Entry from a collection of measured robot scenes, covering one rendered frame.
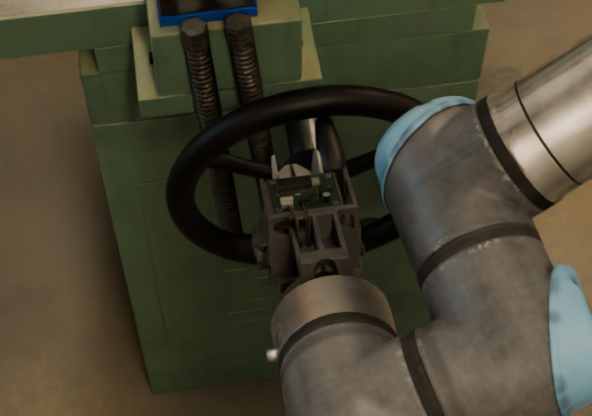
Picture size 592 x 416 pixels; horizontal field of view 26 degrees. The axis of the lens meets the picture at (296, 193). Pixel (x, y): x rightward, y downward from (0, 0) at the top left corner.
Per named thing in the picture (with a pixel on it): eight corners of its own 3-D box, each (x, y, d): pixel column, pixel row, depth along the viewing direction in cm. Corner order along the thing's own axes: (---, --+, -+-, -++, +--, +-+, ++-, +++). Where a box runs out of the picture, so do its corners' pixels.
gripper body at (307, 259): (349, 161, 103) (378, 256, 93) (351, 245, 108) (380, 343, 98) (254, 174, 102) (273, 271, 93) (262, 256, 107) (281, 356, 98)
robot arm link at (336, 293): (401, 393, 95) (272, 412, 94) (388, 348, 99) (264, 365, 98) (401, 303, 90) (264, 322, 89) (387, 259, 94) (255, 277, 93)
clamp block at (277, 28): (154, 99, 123) (145, 38, 116) (143, -6, 131) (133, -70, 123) (307, 80, 125) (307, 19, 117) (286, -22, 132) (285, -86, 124)
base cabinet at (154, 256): (147, 398, 200) (85, 131, 141) (120, 105, 232) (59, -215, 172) (429, 359, 204) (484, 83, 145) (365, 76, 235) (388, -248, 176)
